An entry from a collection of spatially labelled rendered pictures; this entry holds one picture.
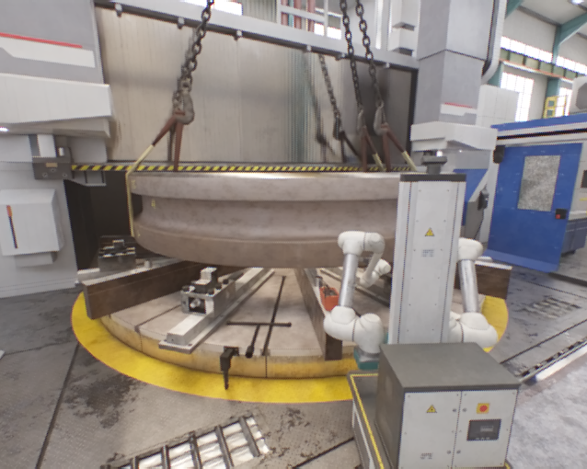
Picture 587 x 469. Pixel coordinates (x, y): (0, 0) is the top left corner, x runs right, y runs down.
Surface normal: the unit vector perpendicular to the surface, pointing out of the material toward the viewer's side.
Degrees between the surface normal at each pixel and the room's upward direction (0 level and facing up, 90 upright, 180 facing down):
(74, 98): 90
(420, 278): 90
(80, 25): 90
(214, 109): 90
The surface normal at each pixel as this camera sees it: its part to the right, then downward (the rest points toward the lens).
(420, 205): 0.04, 0.21
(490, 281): -0.62, 0.16
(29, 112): 0.46, 0.18
